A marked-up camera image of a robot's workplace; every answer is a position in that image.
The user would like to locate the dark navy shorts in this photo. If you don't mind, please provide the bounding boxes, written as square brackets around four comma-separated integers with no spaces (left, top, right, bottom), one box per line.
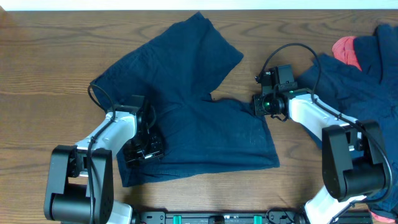
[93,13,280,187]

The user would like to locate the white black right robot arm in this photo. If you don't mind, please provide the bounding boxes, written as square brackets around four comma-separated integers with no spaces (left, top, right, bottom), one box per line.
[253,89,392,223]

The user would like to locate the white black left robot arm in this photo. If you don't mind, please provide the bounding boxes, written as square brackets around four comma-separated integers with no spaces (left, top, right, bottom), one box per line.
[44,95,164,223]

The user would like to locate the dark navy clothes pile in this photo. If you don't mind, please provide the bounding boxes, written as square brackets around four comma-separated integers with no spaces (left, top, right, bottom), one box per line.
[295,23,398,218]

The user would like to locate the red garment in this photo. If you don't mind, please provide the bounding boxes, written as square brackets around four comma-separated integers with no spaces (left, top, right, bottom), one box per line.
[331,36,362,71]

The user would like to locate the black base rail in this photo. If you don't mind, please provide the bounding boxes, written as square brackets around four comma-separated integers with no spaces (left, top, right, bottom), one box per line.
[133,210,374,224]

